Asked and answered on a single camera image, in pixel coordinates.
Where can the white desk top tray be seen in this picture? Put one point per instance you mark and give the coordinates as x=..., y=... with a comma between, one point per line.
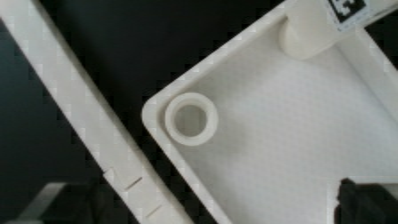
x=306, y=128

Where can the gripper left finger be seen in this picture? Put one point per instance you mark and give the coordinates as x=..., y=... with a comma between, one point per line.
x=69, y=204

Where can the white front barrier wall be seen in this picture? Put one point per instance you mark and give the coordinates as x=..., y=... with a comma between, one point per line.
x=119, y=157

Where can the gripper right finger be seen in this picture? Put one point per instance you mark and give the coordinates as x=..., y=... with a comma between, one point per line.
x=366, y=203

